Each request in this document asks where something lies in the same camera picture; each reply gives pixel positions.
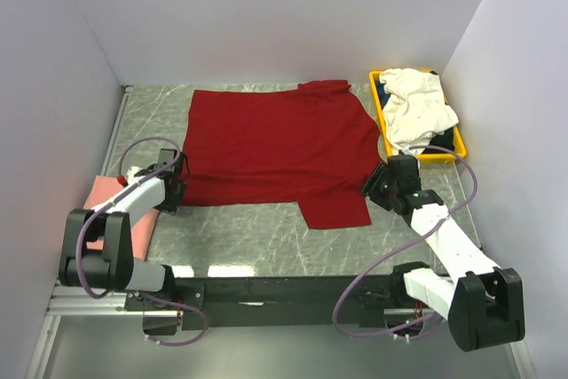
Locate yellow plastic bin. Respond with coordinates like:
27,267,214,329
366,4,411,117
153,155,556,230
368,70,467,164

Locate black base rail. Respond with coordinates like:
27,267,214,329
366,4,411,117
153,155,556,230
124,275,421,331

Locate white t shirt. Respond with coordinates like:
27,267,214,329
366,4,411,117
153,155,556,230
379,68,459,154

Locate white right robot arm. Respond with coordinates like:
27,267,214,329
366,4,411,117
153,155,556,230
361,155,525,351

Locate folded pink t shirt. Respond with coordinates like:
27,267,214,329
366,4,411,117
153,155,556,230
83,176,159,261

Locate black garment in bin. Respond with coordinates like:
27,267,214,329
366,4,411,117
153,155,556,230
422,128,455,154

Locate blue garment in bin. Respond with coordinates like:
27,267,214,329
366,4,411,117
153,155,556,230
375,80,391,109

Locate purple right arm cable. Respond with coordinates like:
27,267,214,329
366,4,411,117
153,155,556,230
331,145,478,341

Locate red t shirt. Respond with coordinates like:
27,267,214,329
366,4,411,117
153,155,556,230
182,80,381,230

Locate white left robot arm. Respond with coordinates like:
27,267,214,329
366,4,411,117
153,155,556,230
59,148,186,310

